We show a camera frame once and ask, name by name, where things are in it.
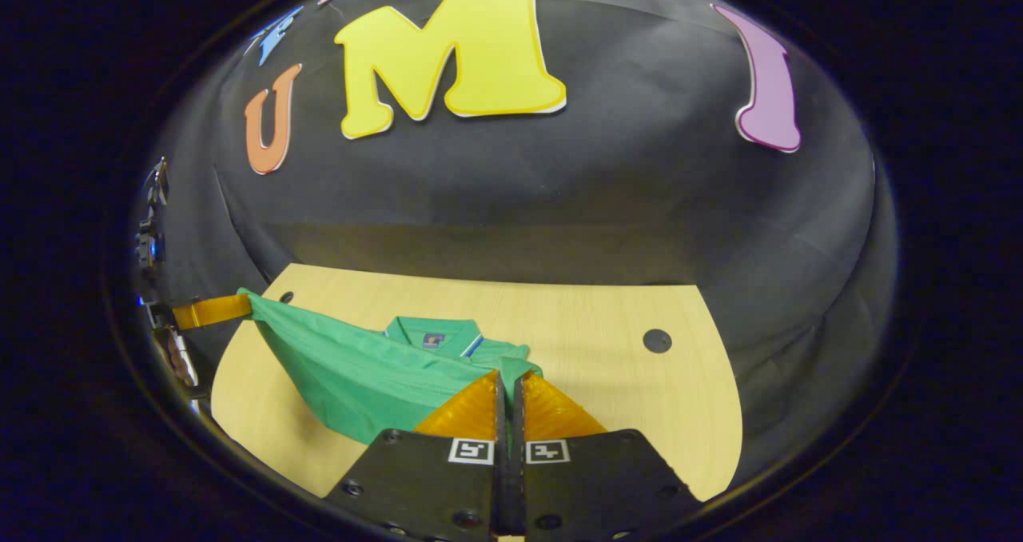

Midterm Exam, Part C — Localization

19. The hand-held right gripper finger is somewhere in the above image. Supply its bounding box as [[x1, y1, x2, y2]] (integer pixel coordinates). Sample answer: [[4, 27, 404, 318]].
[[510, 370, 695, 542], [322, 370, 510, 542]]

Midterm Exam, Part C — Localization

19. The green T-shirt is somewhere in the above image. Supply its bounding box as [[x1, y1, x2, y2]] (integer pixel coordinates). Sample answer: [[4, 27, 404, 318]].
[[237, 288, 544, 447]]

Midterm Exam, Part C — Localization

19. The black backdrop cloth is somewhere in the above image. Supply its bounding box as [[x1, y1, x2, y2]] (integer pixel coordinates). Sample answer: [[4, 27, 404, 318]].
[[132, 0, 900, 479]]

